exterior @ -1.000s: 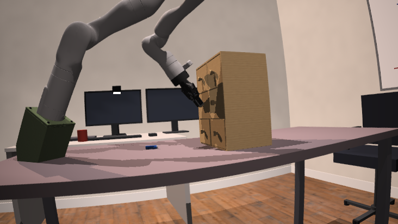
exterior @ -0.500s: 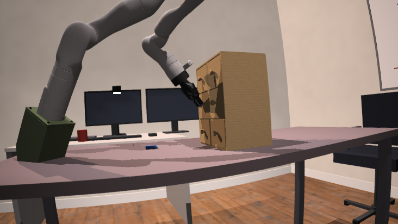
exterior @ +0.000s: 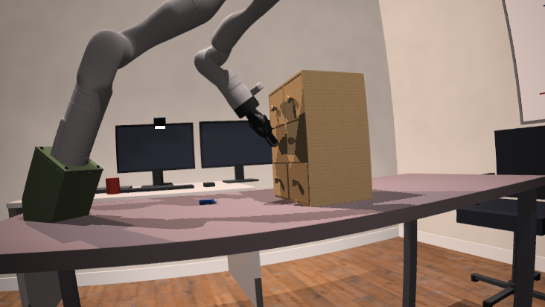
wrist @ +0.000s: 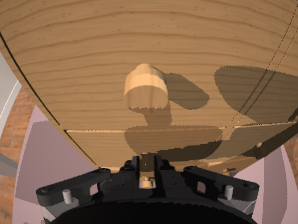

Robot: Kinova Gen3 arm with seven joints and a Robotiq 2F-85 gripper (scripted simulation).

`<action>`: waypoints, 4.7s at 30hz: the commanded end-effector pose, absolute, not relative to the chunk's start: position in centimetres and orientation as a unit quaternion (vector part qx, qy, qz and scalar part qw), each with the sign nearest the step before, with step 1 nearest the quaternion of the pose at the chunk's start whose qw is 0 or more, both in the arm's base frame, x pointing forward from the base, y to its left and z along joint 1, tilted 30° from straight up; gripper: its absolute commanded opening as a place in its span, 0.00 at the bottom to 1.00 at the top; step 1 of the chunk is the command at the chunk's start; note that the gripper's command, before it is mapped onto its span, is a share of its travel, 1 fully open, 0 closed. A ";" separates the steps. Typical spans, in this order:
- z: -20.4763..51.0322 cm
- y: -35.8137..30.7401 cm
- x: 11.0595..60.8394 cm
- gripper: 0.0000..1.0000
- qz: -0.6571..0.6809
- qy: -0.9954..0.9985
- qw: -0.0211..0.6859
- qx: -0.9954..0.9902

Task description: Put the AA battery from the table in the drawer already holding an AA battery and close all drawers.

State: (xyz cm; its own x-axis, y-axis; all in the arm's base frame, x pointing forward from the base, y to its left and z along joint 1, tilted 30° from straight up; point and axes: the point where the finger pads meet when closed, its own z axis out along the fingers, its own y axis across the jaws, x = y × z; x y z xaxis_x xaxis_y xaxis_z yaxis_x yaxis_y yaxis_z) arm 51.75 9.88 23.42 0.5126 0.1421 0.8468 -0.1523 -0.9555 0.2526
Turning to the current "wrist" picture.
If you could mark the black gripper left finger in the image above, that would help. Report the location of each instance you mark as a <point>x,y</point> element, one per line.
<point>59,197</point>

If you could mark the small brown chest of drawers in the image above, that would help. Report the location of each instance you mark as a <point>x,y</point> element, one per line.
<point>293,26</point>

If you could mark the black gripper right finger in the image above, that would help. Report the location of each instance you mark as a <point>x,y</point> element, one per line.
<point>231,191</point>

